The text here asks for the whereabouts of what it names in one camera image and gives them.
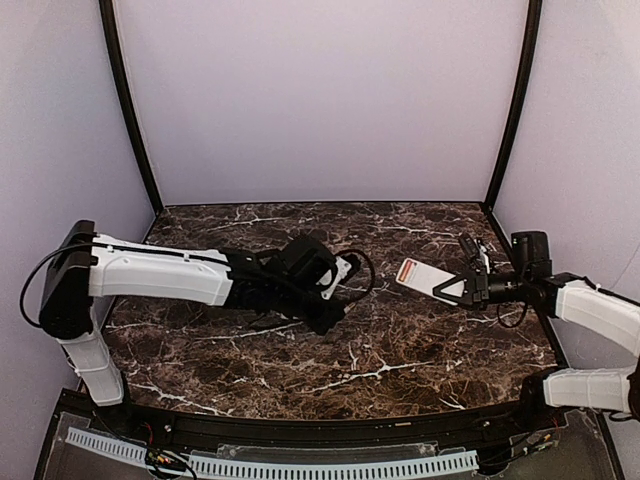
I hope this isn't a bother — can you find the white remote control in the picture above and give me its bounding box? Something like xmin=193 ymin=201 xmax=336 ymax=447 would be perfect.
xmin=396 ymin=258 xmax=440 ymax=300

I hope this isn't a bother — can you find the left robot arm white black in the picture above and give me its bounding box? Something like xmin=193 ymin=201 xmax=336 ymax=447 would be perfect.
xmin=29 ymin=220 xmax=361 ymax=407

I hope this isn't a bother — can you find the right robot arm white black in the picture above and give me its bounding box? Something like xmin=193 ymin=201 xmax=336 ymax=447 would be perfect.
xmin=424 ymin=231 xmax=639 ymax=420

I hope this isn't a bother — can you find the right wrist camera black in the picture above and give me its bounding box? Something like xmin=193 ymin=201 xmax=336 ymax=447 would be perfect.
xmin=458 ymin=234 xmax=481 ymax=260

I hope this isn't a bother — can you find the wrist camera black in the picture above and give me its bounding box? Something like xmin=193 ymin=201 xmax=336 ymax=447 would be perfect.
xmin=280 ymin=236 xmax=335 ymax=287
xmin=458 ymin=234 xmax=481 ymax=260

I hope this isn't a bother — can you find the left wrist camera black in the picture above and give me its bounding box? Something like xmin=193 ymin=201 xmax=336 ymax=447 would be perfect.
xmin=280 ymin=236 xmax=335 ymax=287

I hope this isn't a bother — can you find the black curved front rail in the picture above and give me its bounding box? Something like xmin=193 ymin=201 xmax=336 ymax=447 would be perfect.
xmin=76 ymin=400 xmax=567 ymax=451

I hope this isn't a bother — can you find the right white cable duct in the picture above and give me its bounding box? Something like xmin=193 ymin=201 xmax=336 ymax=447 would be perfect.
xmin=189 ymin=451 xmax=479 ymax=480

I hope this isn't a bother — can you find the white cable duct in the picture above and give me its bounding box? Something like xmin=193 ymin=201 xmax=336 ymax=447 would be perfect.
xmin=65 ymin=427 xmax=146 ymax=468
xmin=189 ymin=451 xmax=479 ymax=480

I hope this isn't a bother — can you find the left white cable duct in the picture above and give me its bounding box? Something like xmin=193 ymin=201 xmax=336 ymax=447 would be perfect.
xmin=65 ymin=427 xmax=146 ymax=468

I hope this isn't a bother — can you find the right black frame post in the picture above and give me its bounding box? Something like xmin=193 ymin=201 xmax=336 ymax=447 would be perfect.
xmin=483 ymin=0 xmax=543 ymax=212

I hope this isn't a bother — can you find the black frame post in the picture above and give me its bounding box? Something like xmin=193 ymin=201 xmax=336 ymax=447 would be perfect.
xmin=483 ymin=0 xmax=543 ymax=212
xmin=98 ymin=0 xmax=164 ymax=217

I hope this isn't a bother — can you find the left black frame post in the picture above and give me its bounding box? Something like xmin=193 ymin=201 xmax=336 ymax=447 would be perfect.
xmin=98 ymin=0 xmax=164 ymax=217

